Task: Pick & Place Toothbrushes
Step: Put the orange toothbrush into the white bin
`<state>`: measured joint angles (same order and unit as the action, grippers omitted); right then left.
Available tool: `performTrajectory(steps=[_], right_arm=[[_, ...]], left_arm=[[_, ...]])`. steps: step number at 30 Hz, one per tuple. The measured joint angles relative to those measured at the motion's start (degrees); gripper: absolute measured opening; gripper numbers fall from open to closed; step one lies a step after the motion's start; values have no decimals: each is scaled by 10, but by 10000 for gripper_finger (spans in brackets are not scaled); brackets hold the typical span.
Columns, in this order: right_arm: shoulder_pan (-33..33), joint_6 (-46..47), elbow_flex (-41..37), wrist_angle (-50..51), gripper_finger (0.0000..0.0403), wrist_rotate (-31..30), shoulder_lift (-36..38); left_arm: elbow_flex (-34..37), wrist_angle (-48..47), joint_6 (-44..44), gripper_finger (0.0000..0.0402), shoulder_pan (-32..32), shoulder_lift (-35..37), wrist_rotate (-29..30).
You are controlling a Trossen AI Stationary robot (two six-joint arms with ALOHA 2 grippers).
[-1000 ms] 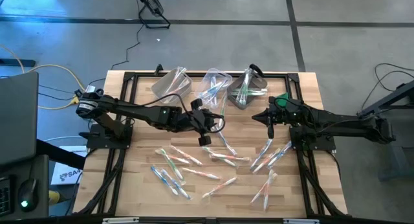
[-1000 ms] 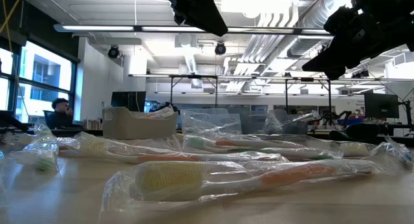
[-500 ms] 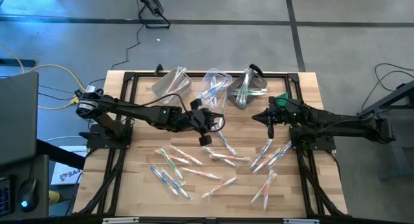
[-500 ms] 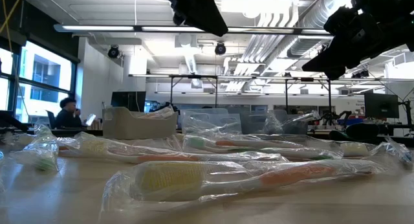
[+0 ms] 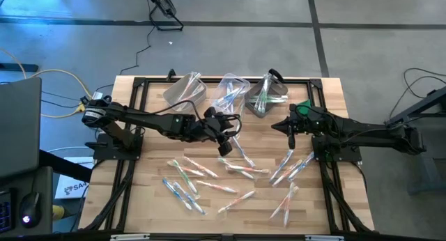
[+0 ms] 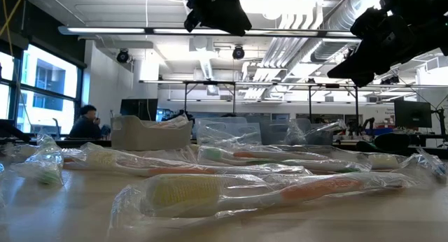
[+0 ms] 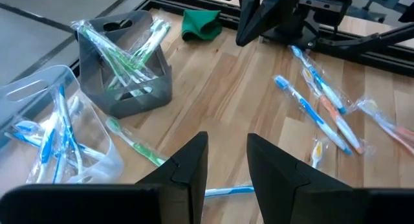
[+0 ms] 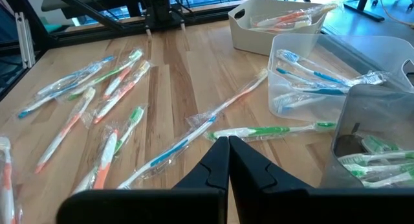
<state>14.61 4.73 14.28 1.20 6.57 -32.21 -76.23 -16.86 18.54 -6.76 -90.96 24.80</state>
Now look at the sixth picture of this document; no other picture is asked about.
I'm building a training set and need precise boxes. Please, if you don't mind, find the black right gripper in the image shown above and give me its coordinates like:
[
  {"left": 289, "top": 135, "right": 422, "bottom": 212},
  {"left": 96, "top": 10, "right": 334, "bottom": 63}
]
[{"left": 327, "top": 6, "right": 421, "bottom": 89}]

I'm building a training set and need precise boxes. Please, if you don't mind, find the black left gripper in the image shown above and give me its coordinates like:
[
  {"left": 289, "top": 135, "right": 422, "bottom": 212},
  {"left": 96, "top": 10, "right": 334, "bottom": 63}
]
[{"left": 178, "top": 0, "right": 253, "bottom": 38}]

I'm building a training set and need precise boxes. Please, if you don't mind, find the black ceiling spotlight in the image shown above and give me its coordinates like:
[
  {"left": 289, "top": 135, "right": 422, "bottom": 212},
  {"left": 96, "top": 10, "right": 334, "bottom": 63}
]
[
  {"left": 232, "top": 45, "right": 246, "bottom": 61},
  {"left": 115, "top": 49, "right": 131, "bottom": 64}
]

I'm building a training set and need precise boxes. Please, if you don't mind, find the black monitor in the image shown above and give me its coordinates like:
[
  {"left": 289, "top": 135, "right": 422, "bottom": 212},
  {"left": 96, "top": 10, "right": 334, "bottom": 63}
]
[
  {"left": 393, "top": 99, "right": 433, "bottom": 129},
  {"left": 120, "top": 98, "right": 159, "bottom": 122}
]

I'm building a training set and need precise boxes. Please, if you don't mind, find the black chair back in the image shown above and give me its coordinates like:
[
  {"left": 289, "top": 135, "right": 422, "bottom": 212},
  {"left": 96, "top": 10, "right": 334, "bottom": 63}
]
[{"left": 356, "top": 132, "right": 412, "bottom": 154}]

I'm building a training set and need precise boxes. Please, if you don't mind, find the grey translucent plastic bin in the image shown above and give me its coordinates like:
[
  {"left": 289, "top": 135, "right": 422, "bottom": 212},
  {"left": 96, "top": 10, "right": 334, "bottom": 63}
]
[{"left": 260, "top": 118, "right": 334, "bottom": 145}]

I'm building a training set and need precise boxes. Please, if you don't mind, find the clear plastic bin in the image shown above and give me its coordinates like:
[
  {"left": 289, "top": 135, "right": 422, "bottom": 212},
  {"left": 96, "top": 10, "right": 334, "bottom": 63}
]
[{"left": 194, "top": 116, "right": 263, "bottom": 147}]

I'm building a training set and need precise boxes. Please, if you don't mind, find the long ceiling light strip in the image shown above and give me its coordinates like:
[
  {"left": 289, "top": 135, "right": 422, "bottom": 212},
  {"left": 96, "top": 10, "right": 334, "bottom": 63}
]
[{"left": 57, "top": 24, "right": 358, "bottom": 39}]

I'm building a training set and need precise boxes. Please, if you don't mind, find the white plastic bin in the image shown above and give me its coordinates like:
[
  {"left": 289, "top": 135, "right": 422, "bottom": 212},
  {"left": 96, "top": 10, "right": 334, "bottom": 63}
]
[{"left": 110, "top": 115, "right": 193, "bottom": 151}]

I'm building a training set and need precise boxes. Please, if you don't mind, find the seated person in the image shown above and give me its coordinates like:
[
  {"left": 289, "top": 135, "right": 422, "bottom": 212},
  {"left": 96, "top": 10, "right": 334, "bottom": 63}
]
[{"left": 69, "top": 104, "right": 106, "bottom": 140}]

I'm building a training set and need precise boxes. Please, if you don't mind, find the dark desk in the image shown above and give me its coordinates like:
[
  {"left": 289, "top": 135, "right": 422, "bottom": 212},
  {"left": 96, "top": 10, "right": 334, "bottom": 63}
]
[{"left": 0, "top": 138, "right": 112, "bottom": 149}]

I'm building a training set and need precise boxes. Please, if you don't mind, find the large window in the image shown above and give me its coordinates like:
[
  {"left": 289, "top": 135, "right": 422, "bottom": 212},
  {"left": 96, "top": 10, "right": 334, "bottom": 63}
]
[{"left": 0, "top": 42, "right": 85, "bottom": 138}]

